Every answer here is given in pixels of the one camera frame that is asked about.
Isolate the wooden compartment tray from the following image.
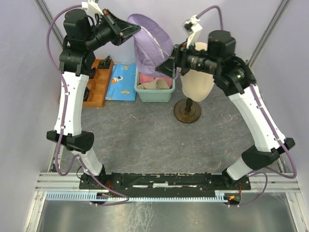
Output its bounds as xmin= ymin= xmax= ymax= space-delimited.
xmin=83 ymin=59 xmax=114 ymax=107

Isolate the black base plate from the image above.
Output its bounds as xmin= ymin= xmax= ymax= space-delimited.
xmin=79 ymin=172 xmax=252 ymax=197

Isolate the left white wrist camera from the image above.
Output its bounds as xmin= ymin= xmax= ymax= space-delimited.
xmin=81 ymin=0 xmax=103 ymax=17

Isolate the blue printed cloth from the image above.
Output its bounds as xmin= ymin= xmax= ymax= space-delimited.
xmin=105 ymin=64 xmax=136 ymax=102

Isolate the cream mannequin head stand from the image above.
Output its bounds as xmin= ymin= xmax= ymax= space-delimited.
xmin=173 ymin=42 xmax=215 ymax=124

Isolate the beige bucket hat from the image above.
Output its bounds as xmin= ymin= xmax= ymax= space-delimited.
xmin=137 ymin=79 xmax=171 ymax=90

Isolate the green patterned rolled tie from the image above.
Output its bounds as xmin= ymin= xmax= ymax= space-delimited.
xmin=98 ymin=56 xmax=111 ymax=69

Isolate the purple cable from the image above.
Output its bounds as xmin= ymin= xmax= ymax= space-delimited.
xmin=45 ymin=4 xmax=130 ymax=206
xmin=197 ymin=5 xmax=297 ymax=208

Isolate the right aluminium corner post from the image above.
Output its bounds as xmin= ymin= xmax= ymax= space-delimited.
xmin=247 ymin=0 xmax=290 ymax=68

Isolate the light blue cable duct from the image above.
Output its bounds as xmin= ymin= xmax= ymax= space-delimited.
xmin=45 ymin=191 xmax=227 ymax=203

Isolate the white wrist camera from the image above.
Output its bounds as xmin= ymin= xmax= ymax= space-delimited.
xmin=183 ymin=15 xmax=202 ymax=48
xmin=81 ymin=0 xmax=103 ymax=17

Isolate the pink bucket hat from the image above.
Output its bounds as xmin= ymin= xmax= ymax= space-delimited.
xmin=139 ymin=73 xmax=158 ymax=84

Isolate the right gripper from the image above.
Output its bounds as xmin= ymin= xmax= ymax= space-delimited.
xmin=155 ymin=38 xmax=221 ymax=79

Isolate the left aluminium corner post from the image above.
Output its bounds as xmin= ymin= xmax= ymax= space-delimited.
xmin=34 ymin=0 xmax=64 ymax=46

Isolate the purple bucket hat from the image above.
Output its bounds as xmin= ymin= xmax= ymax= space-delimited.
xmin=127 ymin=14 xmax=173 ymax=77

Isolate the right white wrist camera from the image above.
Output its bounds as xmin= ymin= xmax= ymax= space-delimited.
xmin=183 ymin=15 xmax=202 ymax=48

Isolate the aluminium front rail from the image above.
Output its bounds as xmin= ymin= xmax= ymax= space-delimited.
xmin=35 ymin=173 xmax=300 ymax=193

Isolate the aluminium corner post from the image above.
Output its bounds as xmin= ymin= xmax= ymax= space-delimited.
xmin=247 ymin=0 xmax=290 ymax=68
xmin=34 ymin=0 xmax=64 ymax=46

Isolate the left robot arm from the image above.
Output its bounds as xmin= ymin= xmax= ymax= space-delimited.
xmin=46 ymin=5 xmax=141 ymax=189

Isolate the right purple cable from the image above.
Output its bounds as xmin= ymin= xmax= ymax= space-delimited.
xmin=197 ymin=5 xmax=297 ymax=208

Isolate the dark brown rolled tie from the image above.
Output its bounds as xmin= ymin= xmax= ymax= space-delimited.
xmin=83 ymin=87 xmax=90 ymax=102

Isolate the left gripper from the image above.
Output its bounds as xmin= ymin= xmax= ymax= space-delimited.
xmin=84 ymin=9 xmax=142 ymax=51

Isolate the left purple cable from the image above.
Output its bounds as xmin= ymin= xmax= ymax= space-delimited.
xmin=45 ymin=4 xmax=130 ymax=206

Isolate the teal plastic basket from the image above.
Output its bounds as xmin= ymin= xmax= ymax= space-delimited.
xmin=134 ymin=70 xmax=176 ymax=102

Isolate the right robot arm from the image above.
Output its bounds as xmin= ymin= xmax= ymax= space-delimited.
xmin=155 ymin=30 xmax=295 ymax=189

